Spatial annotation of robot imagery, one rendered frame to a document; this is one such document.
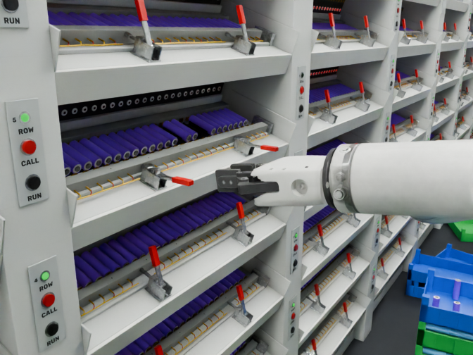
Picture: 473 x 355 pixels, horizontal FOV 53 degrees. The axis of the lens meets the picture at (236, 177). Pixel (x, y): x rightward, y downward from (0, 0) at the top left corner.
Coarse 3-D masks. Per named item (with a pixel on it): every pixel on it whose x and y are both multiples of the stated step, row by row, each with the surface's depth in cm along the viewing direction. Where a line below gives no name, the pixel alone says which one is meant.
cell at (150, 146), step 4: (128, 132) 87; (132, 132) 87; (136, 132) 87; (132, 136) 87; (136, 136) 87; (140, 136) 87; (140, 140) 86; (144, 140) 86; (148, 140) 86; (148, 144) 85; (152, 144) 86; (148, 148) 85; (152, 148) 86
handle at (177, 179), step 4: (160, 168) 76; (156, 172) 76; (160, 176) 76; (164, 176) 76; (168, 176) 76; (176, 176) 75; (172, 180) 74; (176, 180) 74; (180, 180) 73; (184, 180) 73; (188, 180) 73; (192, 180) 73; (180, 184) 74; (184, 184) 73; (188, 184) 73; (192, 184) 73
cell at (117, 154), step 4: (92, 140) 81; (96, 140) 81; (100, 140) 81; (96, 144) 80; (100, 144) 80; (104, 144) 80; (104, 148) 80; (108, 148) 80; (112, 148) 80; (108, 152) 79; (112, 152) 79; (116, 152) 79; (112, 156) 79; (116, 156) 79; (120, 156) 80; (112, 160) 79; (116, 160) 80
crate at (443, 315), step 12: (432, 276) 151; (432, 288) 152; (444, 288) 152; (468, 288) 149; (432, 300) 148; (444, 300) 148; (456, 300) 148; (468, 300) 148; (420, 312) 137; (432, 312) 136; (444, 312) 134; (456, 312) 133; (468, 312) 142; (444, 324) 135; (456, 324) 133; (468, 324) 132
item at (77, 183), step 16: (240, 128) 103; (256, 128) 106; (192, 144) 89; (208, 144) 92; (224, 144) 97; (128, 160) 77; (144, 160) 79; (160, 160) 82; (176, 160) 86; (192, 160) 87; (80, 176) 69; (96, 176) 70; (112, 176) 73; (96, 192) 69
